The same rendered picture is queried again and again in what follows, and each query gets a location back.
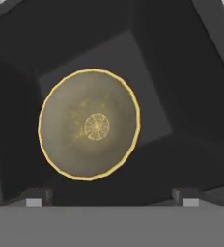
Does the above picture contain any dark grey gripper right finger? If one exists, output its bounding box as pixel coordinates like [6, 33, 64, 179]
[171, 184, 224, 208]

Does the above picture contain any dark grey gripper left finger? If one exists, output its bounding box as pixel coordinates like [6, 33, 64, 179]
[3, 187, 54, 208]

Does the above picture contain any grey bowl with yellow rim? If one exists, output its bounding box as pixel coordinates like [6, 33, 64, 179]
[37, 68, 141, 181]

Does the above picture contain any dark grey sink basin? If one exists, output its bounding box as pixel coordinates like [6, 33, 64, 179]
[0, 0, 224, 208]

